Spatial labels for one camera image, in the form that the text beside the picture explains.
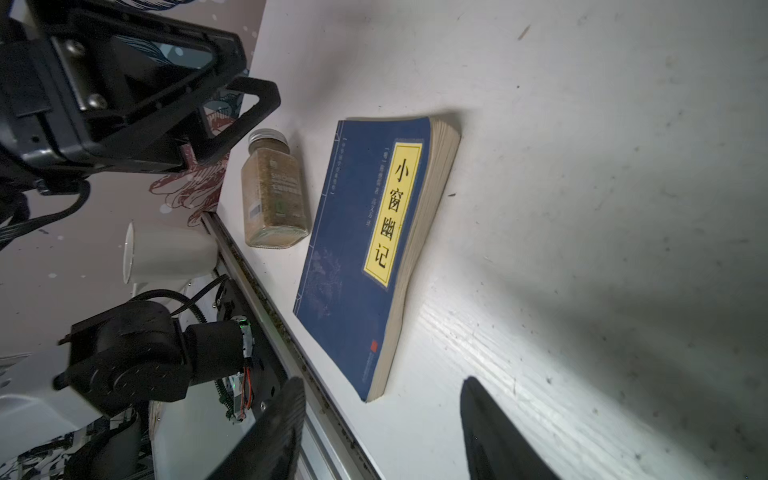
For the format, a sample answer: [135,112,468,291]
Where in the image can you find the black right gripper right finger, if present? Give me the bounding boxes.
[460,377,558,480]

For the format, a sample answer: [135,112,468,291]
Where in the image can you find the white cup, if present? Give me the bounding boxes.
[122,221,218,284]

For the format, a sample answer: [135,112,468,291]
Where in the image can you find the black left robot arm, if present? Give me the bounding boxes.
[1,1,281,416]

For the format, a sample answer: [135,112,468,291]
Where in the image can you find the spice jar brown contents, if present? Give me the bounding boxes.
[241,128,309,249]

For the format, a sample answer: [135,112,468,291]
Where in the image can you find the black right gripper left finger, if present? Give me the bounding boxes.
[208,377,306,480]

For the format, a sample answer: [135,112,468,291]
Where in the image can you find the blue book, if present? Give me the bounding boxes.
[293,117,460,402]

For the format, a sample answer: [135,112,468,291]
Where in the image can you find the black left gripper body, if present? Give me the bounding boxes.
[1,1,120,192]

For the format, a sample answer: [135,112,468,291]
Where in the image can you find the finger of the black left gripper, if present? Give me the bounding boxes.
[53,1,248,156]
[179,76,282,168]

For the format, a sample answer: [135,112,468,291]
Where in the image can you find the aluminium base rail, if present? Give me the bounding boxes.
[203,213,380,479]

